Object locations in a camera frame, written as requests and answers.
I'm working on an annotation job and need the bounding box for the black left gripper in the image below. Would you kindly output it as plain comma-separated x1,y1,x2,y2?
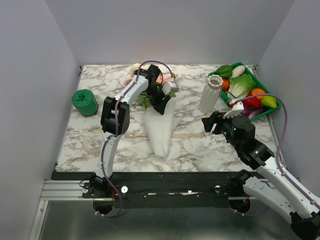
144,85,171,116

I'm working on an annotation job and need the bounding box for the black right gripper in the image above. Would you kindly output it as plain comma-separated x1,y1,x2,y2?
201,109,241,151

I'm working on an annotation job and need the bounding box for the white wrapping paper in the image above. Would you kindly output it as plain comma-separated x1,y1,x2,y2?
144,98,183,162

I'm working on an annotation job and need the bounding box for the cream ribbon with gold letters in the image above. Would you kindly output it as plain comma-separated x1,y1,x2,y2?
82,117,213,154

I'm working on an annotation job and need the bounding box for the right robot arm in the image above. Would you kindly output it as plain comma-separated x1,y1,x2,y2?
201,111,320,240

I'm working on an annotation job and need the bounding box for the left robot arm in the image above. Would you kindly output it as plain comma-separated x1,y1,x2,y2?
86,60,171,198

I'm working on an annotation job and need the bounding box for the white ribbed vase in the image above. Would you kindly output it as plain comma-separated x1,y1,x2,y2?
198,75,223,114

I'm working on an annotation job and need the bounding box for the green plastic basket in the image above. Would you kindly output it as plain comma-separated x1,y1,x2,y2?
208,62,281,121

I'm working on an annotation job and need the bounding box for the toy purple eggplant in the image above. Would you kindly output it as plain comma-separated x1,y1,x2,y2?
241,106,266,119

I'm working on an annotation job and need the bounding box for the small orange toy vegetable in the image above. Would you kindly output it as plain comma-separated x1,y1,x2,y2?
221,78,230,91

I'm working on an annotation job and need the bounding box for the toy green cabbage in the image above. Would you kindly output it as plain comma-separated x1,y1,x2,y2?
227,73,256,99

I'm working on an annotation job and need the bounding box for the toy red pepper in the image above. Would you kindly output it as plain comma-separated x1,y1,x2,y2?
242,97,261,110

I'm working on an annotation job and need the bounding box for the green toy bell pepper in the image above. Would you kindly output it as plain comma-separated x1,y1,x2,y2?
215,65,233,79

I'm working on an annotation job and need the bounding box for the toy orange fruit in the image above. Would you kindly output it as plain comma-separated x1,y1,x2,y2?
250,88,266,100

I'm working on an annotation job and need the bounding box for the white toy radish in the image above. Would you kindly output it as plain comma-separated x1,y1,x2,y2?
231,65,246,78

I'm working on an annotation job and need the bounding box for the toy yellow-green pear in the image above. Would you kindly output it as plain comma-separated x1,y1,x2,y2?
260,96,277,109

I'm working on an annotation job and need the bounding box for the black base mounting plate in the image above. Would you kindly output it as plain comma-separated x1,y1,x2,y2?
52,170,253,214

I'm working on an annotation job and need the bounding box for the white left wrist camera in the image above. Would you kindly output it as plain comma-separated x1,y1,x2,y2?
161,81,180,95

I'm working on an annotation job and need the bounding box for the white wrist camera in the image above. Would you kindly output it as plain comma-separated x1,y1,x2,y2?
161,81,180,95
223,98,244,119

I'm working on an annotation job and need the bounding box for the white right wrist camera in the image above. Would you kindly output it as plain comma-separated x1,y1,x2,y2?
223,98,244,119

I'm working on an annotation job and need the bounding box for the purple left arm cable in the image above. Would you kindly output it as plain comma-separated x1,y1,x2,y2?
93,59,176,218

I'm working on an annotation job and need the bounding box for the aluminium frame rail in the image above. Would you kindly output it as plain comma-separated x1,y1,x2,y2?
27,178,96,240

